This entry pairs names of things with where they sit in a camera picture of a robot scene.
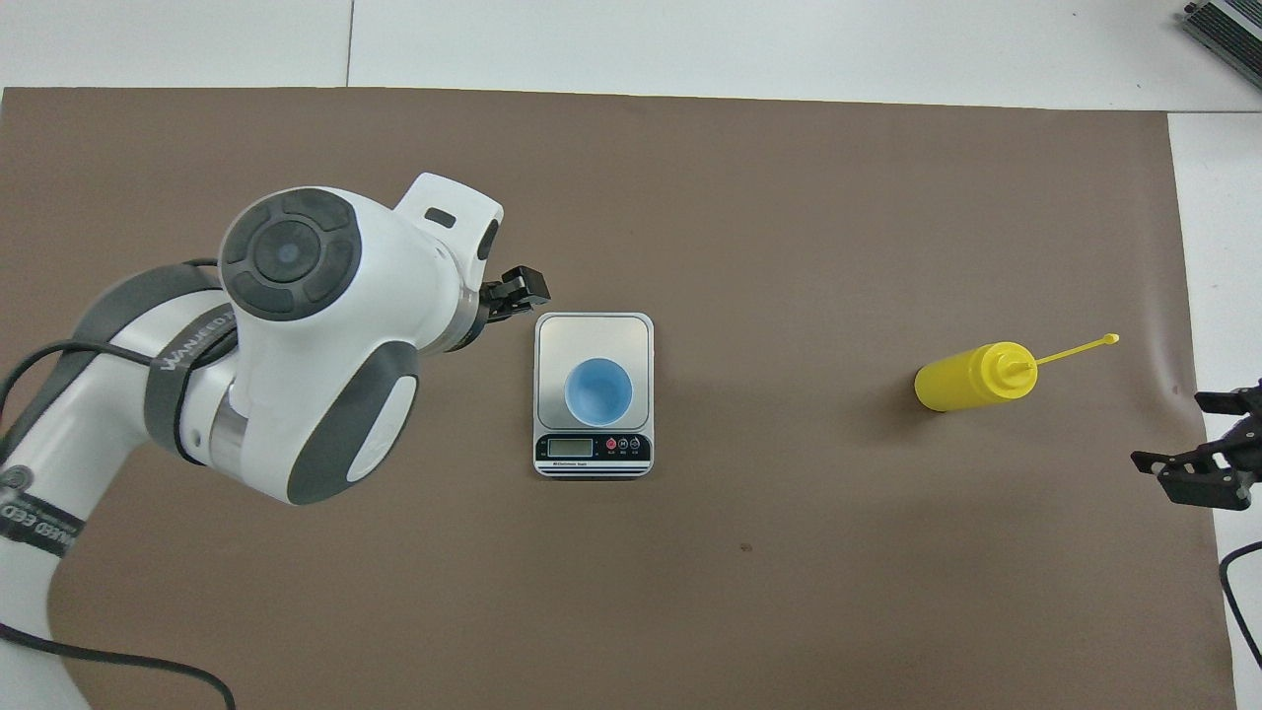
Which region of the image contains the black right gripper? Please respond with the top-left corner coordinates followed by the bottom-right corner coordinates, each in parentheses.
top-left (1131, 378), bottom-right (1262, 511)

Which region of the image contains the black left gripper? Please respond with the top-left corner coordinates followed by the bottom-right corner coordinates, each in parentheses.
top-left (456, 266), bottom-right (550, 353)

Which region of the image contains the light blue plastic cup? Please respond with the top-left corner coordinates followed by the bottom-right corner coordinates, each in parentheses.
top-left (563, 357), bottom-right (635, 428)

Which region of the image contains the yellow squeeze bottle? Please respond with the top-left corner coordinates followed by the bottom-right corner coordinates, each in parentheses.
top-left (914, 333), bottom-right (1120, 413)

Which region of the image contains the silver digital kitchen scale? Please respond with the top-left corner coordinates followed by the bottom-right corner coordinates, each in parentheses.
top-left (533, 313), bottom-right (655, 479)

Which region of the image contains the brown table mat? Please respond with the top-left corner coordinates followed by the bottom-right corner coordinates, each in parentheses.
top-left (0, 87), bottom-right (1238, 710)

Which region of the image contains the grey ribbed metal device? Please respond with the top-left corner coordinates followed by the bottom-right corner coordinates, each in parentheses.
top-left (1181, 0), bottom-right (1262, 92)

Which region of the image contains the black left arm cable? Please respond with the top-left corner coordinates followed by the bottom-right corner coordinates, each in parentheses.
top-left (0, 258), bottom-right (238, 710)

